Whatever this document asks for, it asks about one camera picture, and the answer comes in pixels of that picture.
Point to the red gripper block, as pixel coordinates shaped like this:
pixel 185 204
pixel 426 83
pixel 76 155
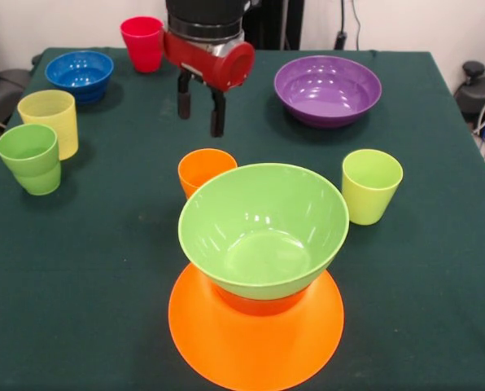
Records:
pixel 210 67

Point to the orange cup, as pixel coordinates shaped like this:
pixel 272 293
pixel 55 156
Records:
pixel 202 167

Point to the light green bowl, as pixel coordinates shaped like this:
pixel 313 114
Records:
pixel 263 232

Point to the small red-orange bowl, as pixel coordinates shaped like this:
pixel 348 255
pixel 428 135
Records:
pixel 263 305

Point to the large orange bowl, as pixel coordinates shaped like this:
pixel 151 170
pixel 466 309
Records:
pixel 254 346

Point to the red cup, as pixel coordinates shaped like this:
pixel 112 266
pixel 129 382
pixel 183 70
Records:
pixel 142 45

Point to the blue bowl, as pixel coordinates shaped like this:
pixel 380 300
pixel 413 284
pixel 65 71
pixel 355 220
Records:
pixel 79 77

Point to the purple bowl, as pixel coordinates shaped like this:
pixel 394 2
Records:
pixel 328 89

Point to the yellow cup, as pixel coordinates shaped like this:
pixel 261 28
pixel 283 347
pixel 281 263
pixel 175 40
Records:
pixel 51 118

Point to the lime green cup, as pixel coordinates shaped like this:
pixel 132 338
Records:
pixel 366 203

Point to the dark green table cloth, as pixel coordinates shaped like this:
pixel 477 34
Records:
pixel 84 305

